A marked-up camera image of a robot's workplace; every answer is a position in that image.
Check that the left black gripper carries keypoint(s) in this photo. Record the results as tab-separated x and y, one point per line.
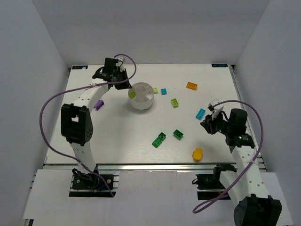
121	80

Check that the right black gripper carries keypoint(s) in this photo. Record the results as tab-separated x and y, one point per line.
209	124

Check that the lime lego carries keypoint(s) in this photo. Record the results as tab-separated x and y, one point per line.
132	95

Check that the purple lego brick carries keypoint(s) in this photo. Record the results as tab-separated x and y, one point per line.
99	104

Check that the lime green lego brick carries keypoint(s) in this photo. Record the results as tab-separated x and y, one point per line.
174	103

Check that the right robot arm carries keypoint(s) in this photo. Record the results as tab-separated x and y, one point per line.
253	203

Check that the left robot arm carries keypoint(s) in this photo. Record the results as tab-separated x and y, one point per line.
76	122

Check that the large cyan lego brick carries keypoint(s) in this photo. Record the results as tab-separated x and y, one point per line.
200	114

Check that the white round divided container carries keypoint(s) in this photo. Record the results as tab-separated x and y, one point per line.
144	96

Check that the yellow round lego piece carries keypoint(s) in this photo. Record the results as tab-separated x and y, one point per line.
197	154

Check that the dark green lego brick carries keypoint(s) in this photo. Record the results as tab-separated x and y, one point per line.
178	134

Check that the small cyan lego brick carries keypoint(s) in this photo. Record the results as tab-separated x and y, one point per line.
163	91

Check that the orange lego brick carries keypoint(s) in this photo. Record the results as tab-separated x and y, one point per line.
191	85

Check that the green stacked lego bricks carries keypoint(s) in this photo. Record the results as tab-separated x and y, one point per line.
158	141

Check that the left blue corner sticker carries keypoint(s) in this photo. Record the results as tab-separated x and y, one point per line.
79	67

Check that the blue corner sticker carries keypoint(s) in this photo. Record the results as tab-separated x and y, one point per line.
79	67
219	65

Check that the right blue corner sticker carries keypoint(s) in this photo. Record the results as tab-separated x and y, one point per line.
219	65

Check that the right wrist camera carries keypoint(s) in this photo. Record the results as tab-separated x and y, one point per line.
215	107

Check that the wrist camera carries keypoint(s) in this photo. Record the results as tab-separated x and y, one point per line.
215	107
120	61

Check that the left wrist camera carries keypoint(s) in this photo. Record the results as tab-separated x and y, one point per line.
120	61

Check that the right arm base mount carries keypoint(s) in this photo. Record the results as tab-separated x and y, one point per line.
209	185

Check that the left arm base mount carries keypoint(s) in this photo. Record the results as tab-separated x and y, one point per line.
88	186

